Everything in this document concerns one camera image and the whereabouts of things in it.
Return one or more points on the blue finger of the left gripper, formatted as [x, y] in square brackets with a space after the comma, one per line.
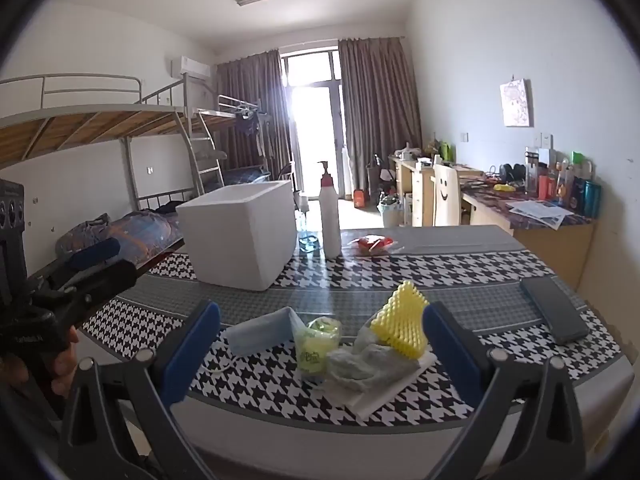
[94, 255]

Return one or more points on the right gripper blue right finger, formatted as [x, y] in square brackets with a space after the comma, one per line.
[462, 355]

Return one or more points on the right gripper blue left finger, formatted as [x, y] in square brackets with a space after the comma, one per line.
[184, 349]

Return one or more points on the yellow foam net sleeve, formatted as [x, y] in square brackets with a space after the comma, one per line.
[399, 322]

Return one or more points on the grey sock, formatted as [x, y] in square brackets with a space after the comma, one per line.
[367, 363]

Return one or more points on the white tissue paper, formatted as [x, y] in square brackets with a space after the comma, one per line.
[364, 404]

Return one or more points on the blue face mask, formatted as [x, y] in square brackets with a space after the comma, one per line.
[259, 334]

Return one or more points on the green plastic bag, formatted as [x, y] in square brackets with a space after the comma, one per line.
[314, 341]

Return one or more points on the person's left hand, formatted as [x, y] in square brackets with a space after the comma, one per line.
[16, 373]

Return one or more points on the blue plaid quilt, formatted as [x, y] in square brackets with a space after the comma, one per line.
[142, 235]

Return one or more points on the houndstooth tablecloth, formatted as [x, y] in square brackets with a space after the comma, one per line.
[480, 285]

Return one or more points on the dark smartphone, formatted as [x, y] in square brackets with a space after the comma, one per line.
[563, 320]

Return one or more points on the white styrofoam box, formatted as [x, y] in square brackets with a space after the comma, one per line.
[240, 236]

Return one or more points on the metal bunk bed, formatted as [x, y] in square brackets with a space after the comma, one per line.
[84, 143]

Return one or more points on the red snack packet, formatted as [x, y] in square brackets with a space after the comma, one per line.
[372, 245]

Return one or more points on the wooden desk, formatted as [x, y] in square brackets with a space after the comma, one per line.
[565, 249]

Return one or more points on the white bucket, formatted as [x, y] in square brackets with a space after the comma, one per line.
[391, 211]

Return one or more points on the papers on desk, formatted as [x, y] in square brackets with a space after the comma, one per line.
[549, 215]

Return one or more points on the wooden smiley chair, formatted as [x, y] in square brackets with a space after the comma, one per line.
[448, 209]

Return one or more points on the blue spray bottle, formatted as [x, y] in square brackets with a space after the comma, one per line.
[308, 241]

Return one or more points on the orange floor object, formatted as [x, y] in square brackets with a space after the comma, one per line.
[359, 198]

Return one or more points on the white air conditioner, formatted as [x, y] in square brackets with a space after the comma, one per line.
[186, 66]

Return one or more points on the teal bottles on desk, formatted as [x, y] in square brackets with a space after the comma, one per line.
[585, 198]

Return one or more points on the white pump lotion bottle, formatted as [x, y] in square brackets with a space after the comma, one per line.
[330, 216]

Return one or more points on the left brown curtain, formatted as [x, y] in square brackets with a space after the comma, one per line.
[252, 90]

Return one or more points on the brown curtain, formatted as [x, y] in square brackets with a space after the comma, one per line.
[252, 90]
[381, 109]

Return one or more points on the right brown curtain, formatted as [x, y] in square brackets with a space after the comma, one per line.
[381, 109]

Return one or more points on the anime wall picture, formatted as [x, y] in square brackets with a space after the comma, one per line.
[514, 104]

